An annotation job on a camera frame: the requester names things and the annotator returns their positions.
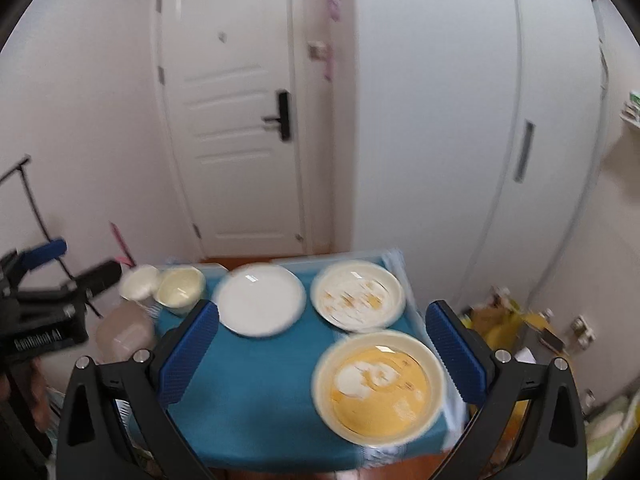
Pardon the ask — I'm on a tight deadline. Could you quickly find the black door handle lock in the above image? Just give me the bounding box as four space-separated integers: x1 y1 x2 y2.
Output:
262 90 292 143

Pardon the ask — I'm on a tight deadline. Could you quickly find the pink handled mop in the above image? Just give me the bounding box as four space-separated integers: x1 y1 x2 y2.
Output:
110 222 137 269

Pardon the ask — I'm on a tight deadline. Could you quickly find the beige square plastic bowl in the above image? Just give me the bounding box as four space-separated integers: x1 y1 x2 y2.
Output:
96 301 155 363

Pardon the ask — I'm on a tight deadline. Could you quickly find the yellow centre duck plate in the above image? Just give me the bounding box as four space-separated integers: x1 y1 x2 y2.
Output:
311 330 447 448

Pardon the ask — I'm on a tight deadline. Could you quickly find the white ceramic bowl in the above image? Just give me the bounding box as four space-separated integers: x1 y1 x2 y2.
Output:
118 264 160 302

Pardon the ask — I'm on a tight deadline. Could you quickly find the white duck cartoon plate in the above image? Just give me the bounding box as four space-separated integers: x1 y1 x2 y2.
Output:
311 260 406 333

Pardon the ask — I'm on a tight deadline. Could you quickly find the person's left hand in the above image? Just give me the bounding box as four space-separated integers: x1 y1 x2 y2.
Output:
27 358 51 432

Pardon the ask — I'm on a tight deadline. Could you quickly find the black clothes rack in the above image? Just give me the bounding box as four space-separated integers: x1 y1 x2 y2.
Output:
0 154 103 320

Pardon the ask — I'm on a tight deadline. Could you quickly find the plain white plate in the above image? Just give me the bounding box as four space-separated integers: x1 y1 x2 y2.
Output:
213 263 306 338

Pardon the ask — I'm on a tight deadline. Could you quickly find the cream duck pattern bowl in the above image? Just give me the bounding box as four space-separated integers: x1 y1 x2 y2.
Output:
154 266 206 316

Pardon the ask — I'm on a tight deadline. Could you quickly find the white entrance door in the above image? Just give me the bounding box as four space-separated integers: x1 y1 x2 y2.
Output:
160 0 304 257

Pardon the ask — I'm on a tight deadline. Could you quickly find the yellow bags pile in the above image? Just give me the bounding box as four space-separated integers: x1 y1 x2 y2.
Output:
459 286 597 461

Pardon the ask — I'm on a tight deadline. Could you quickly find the white wardrobe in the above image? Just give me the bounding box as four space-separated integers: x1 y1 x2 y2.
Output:
352 0 602 307

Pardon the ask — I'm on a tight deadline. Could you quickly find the green striped bedding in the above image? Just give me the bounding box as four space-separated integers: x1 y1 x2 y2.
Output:
586 392 639 480

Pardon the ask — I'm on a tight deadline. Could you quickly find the teal patterned tablecloth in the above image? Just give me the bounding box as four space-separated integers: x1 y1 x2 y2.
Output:
127 248 471 474

